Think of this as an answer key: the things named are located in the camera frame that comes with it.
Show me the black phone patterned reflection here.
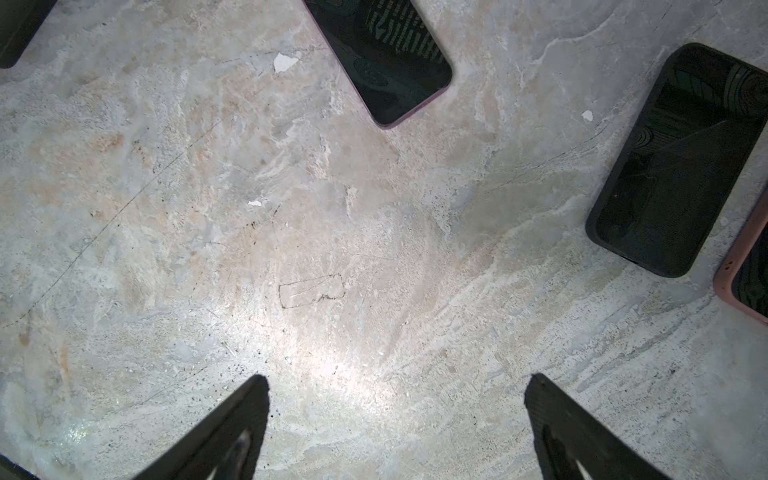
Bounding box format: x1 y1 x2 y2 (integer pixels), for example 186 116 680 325
304 0 453 128

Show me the black case edge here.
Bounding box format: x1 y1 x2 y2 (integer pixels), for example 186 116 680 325
0 0 57 69

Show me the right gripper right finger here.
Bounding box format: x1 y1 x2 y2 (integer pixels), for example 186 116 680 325
524 373 667 479

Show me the pink phone case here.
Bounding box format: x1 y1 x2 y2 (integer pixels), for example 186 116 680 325
713 189 767 325

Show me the black case with camera hole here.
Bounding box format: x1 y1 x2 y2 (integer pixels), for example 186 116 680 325
584 41 768 279

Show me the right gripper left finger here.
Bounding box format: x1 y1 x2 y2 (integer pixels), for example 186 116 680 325
136 375 270 480

